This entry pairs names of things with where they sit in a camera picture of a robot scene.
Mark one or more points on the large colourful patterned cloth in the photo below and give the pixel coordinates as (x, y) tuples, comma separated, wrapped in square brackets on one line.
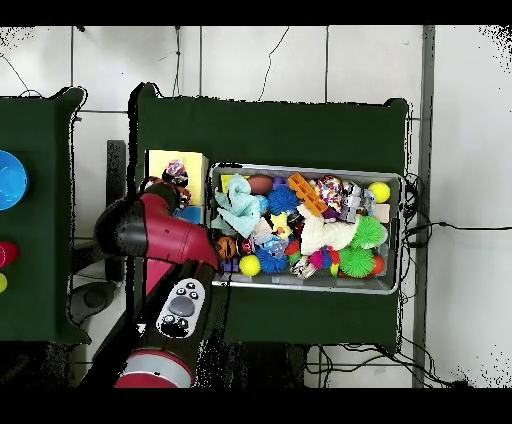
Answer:
[(330, 192)]

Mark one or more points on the wooden box with three holes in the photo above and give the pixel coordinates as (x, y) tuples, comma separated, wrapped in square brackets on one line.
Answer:
[(196, 164)]

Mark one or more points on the small colourful knotted cloth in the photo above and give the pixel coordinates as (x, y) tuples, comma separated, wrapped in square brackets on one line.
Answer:
[(175, 170)]

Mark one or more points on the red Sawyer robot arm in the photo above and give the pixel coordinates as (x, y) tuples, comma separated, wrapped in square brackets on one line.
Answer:
[(168, 236)]

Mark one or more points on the mint green cloth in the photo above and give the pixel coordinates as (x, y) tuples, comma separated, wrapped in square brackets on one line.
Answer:
[(238, 208)]

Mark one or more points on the blue spiky rubber ball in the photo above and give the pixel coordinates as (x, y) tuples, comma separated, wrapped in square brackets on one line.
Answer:
[(284, 198)]

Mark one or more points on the orange mini basketball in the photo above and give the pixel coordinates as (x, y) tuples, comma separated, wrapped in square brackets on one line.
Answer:
[(226, 247)]

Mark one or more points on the orange plastic compartment tray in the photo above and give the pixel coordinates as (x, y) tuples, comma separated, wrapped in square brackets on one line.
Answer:
[(306, 194)]

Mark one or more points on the yellow ball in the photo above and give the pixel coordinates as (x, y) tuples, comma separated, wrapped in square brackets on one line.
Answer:
[(378, 192), (250, 265)]

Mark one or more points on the cream fluffy cloth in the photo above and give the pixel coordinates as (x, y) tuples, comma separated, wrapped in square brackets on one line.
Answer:
[(324, 234)]

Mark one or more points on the dark green tablecloth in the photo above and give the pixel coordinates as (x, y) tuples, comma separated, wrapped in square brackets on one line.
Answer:
[(260, 132), (40, 120)]

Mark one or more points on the silver toy robot figure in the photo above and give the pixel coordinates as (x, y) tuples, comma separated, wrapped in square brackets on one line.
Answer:
[(352, 200)]

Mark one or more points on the green spiky rubber ball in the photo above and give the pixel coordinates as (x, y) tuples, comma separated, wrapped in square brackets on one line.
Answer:
[(368, 232)]

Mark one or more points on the blue bowl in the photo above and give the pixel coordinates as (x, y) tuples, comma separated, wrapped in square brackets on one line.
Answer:
[(12, 180)]

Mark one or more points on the red cup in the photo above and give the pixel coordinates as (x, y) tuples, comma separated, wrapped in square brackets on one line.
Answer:
[(8, 254)]

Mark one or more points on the small yellow object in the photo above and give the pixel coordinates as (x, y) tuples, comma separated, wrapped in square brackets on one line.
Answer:
[(2, 282)]

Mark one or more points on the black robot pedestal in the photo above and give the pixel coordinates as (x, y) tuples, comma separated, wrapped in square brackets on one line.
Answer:
[(256, 364)]

